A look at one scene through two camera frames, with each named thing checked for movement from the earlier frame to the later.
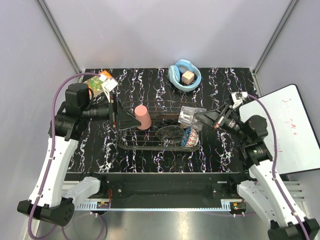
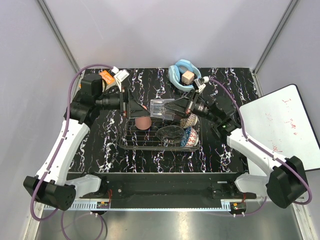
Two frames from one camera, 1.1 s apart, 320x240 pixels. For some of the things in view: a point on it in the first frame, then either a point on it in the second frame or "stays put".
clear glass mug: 192,116 -> 157,109
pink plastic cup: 142,115 stays put
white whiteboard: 298,142 stays put
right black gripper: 211,116 -> 180,105
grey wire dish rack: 166,133 stays put
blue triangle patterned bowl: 186,136 stays put
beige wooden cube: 187,77 stays put
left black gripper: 117,112 -> 129,105
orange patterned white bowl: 193,138 stays put
